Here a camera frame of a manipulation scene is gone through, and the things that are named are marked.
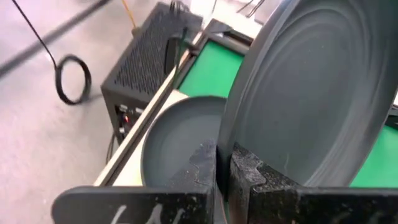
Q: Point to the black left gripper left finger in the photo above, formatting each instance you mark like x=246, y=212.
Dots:
x=140, y=205

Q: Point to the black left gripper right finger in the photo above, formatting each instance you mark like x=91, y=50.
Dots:
x=295, y=205

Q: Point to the dark grey plate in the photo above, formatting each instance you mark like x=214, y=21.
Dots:
x=311, y=93
x=177, y=140

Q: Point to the black perforated computer case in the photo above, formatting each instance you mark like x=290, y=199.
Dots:
x=140, y=62

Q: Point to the green table mat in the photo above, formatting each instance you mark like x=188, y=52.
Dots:
x=211, y=71

